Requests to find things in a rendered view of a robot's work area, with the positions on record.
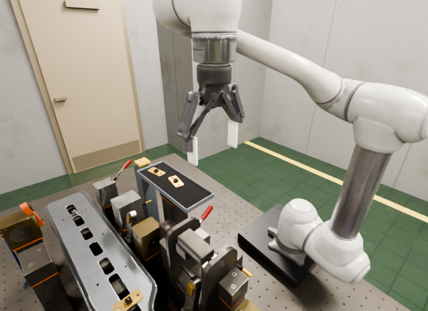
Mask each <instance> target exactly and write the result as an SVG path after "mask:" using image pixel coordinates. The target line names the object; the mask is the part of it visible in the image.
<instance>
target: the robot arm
mask: <svg viewBox="0 0 428 311"><path fill-rule="evenodd" d="M241 7H242V0H153V1H152V8H153V12H154V15H155V17H156V19H157V20H158V21H159V23H160V24H161V25H163V26H164V27H165V28H167V29H169V30H172V31H174V32H175V33H178V34H181V35H184V36H186V37H188V38H191V39H192V56H193V61H194V62H198V63H199V64H198V65H197V66H196V69H197V82H198V84H199V90H198V91H191V90H188V91H187V93H186V102H185V106H184V109H183V112H182V116H181V118H180V122H179V125H178V128H177V130H176V135H177V136H179V137H180V138H183V139H184V140H185V150H186V151H187V155H188V162H189V163H191V164H193V165H194V166H197V165H198V156H197V138H196V137H195V135H196V133H197V130H198V129H199V127H200V125H201V123H202V121H203V120H204V118H205V116H206V114H207V113H208V112H210V110H211V109H214V108H216V107H222V108H223V109H224V111H225V112H226V114H227V115H228V116H229V118H230V119H231V120H229V121H228V137H227V144H228V145H229V146H231V147H234V148H237V143H238V131H239V123H242V122H243V119H244V118H245V112H244V109H243V105H242V103H241V99H240V96H239V87H238V84H236V83H231V80H232V66H231V65H230V64H229V63H232V62H234V61H235V60H236V52H237V53H239V54H241V55H244V56H245V57H247V58H249V59H251V60H254V61H256V62H258V63H260V64H263V65H265V66H267V67H269V68H271V69H273V70H275V71H277V72H279V73H281V74H284V75H286V76H288V77H289V78H291V79H293V80H295V81H296V82H298V83H299V84H300V85H301V86H302V87H303V88H304V90H305V91H306V92H307V93H308V95H309V97H310V98H311V99H312V100H313V101H314V102H315V103H316V105H317V106H319V107H320V108H321V109H323V110H324V111H326V112H327V113H330V114H331V115H333V116H335V117H337V118H339V119H341V120H344V121H345V122H348V123H351V124H353V137H354V140H355V142H356V144H355V148H354V150H353V154H352V157H351V160H350V163H349V165H348V169H347V171H346V175H345V178H344V181H343V184H342V186H341V190H340V192H339V196H338V199H337V202H336V205H335V207H334V211H333V213H332V217H331V219H330V220H329V221H326V222H323V221H322V220H321V218H320V217H319V216H318V215H317V211H316V209H315V207H314V206H313V205H312V204H311V203H310V202H308V201H306V200H304V199H293V200H292V201H290V202H289V203H288V204H286V205H285V206H284V208H283V210H282V212H281V214H280V218H279V222H278V229H275V228H271V227H269V228H268V230H267V231H268V233H270V234H271V235H273V236H274V238H273V239H272V241H270V242H269V243H268V247H269V248H270V249H273V250H275V251H277V252H279V253H281V254H282V255H284V256H286V257H287V258H289V259H291V260H293V261H294V262H295V263H297V264H298V265H299V266H303V265H304V259H305V257H306V256H307V255H309V256H310V257H311V258H312V260H314V262H316V263H317V264H318V265H319V266H320V267H321V268H323V269H324V270H325V271H326V272H327V273H329V274H330V275H332V276H333V277H334V278H336V279H338V280H340V281H342V282H345V283H347V284H357V283H358V282H359V281H360V280H361V279H362V278H363V277H364V276H365V275H366V274H367V272H368V271H369V270H370V261H369V258H368V256H367V254H366V253H365V252H364V251H363V239H362V237H361V235H360V233H359V231H360V228H361V226H362V223H363V222H364V219H365V217H366V214H367V211H368V210H369V207H370V205H371V202H372V200H373V198H374V196H375V193H376V192H377V190H378V187H379V185H380V182H381V181H382V178H383V176H384V174H385V171H386V169H387V166H388V165H389V162H390V159H391V157H392V154H393V153H394V152H397V151H398V150H399V149H401V148H402V147H403V146H404V145H405V144H406V143H416V142H420V141H422V140H424V139H426V138H428V97H427V96H425V95H423V94H421V93H419V92H416V91H413V90H410V89H405V88H402V87H397V86H393V85H387V84H384V83H369V82H362V81H357V80H351V79H347V78H346V79H343V78H341V77H340V76H338V75H337V74H335V73H333V72H330V71H328V70H326V69H324V68H322V67H320V66H318V65H316V64H315V63H313V62H311V61H309V60H307V59H305V58H304V57H302V56H300V55H297V54H295V53H293V52H291V51H289V50H286V49H284V48H282V47H279V46H277V45H274V44H272V43H270V42H268V41H265V40H262V39H260V38H258V37H255V36H252V35H251V34H248V33H246V32H243V31H241V30H239V29H238V22H239V19H240V16H241ZM227 95H229V98H228V97H227ZM203 105H204V106H203Z"/></svg>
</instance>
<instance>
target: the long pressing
mask: <svg viewBox="0 0 428 311"><path fill-rule="evenodd" d="M71 205H74V207H75V208H76V210H77V214H78V215H77V216H80V217H81V218H82V219H83V221H84V224H82V225H81V226H77V225H76V224H75V222H74V220H73V219H74V218H75V217H77V216H74V217H73V216H72V214H69V212H68V210H67V207H68V206H71ZM44 212H45V214H46V217H47V219H48V221H49V223H50V225H51V227H52V229H53V232H54V234H55V237H56V239H57V241H58V243H59V245H60V247H61V249H62V252H63V254H64V256H65V258H66V261H67V262H68V265H69V267H70V269H71V272H72V274H73V276H74V278H75V280H76V283H77V285H78V287H79V289H80V292H81V294H82V296H83V299H84V300H85V302H86V305H87V307H88V309H89V311H114V309H113V306H114V305H116V304H117V303H118V302H119V301H121V300H120V298H119V297H118V295H117V293H116V292H115V290H114V288H113V286H112V285H111V283H110V281H109V279H110V277H112V276H114V275H115V274H117V275H118V276H119V277H120V279H121V281H122V282H123V283H124V285H125V286H126V288H127V290H128V291H129V293H130V294H131V293H132V292H133V291H135V290H136V289H140V291H141V292H142V293H143V295H144V298H143V299H142V300H140V301H139V302H137V303H136V304H135V305H137V306H138V307H139V309H140V310H141V311H155V301H156V298H157V293H158V286H157V283H156V281H155V279H154V278H153V277H152V276H151V274H150V273H149V272H148V270H147V269H146V268H145V267H144V266H143V264H142V263H141V261H140V260H139V259H138V258H137V256H136V255H135V254H134V252H133V251H132V250H131V249H130V247H129V246H128V245H127V244H126V242H125V241H124V240H123V238H122V237H121V236H120V235H119V233H118V232H117V230H116V229H115V228H114V227H113V226H112V224H111V223H110V222H109V220H108V219H107V218H106V217H105V215H104V214H103V213H102V211H101V210H100V209H99V207H98V206H97V205H96V204H95V203H94V201H93V200H92V198H91V197H90V196H89V195H88V194H87V192H86V191H79V192H76V193H74V194H71V195H69V196H66V197H64V198H61V199H58V200H56V201H53V202H51V203H49V204H47V205H46V206H45V207H44ZM85 228H88V229H89V230H90V232H91V233H92V235H93V237H92V238H90V239H88V240H85V239H84V237H83V236H82V234H81V230H83V229H85ZM103 233H104V234H103ZM102 234H103V235H102ZM94 242H97V243H98V244H99V246H100V248H101V249H102V251H103V252H102V253H101V254H100V255H98V256H95V255H94V254H93V253H92V251H91V249H90V247H89V245H91V244H93V243H94ZM106 258H107V259H108V260H109V262H110V263H111V265H112V267H113V268H114V271H113V272H111V273H110V274H108V275H106V274H105V273H104V271H103V269H102V268H101V266H100V264H99V262H100V261H102V260H103V259H106ZM125 266H127V267H126V268H125ZM97 284H99V285H98V286H96V285H97Z"/></svg>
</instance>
